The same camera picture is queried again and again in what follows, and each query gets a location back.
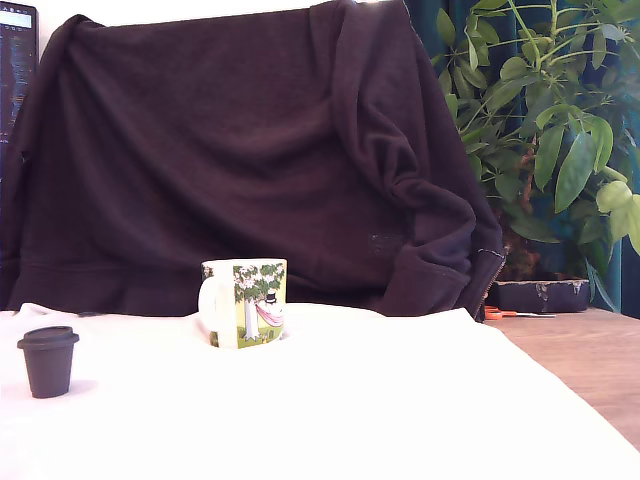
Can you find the grey coffee capsule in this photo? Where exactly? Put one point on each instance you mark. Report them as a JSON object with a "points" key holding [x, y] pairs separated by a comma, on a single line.
{"points": [[47, 370]]}

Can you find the green illustrated coffee mug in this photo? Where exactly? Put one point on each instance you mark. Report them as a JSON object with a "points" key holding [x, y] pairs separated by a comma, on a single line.
{"points": [[260, 310]]}

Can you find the dark brown draped sweater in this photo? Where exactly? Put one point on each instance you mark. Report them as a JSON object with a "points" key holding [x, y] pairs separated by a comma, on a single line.
{"points": [[200, 150]]}

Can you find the white table cloth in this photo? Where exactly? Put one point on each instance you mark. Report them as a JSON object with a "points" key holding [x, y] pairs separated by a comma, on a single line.
{"points": [[300, 410]]}

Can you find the dark worn planter box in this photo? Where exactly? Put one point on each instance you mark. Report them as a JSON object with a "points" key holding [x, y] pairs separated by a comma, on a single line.
{"points": [[530, 297]]}

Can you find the green leafy houseplant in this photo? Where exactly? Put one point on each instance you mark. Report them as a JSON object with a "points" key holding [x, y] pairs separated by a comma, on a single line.
{"points": [[575, 165]]}

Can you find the black computer monitor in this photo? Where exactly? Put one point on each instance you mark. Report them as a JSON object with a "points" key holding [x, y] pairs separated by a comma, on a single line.
{"points": [[17, 75]]}

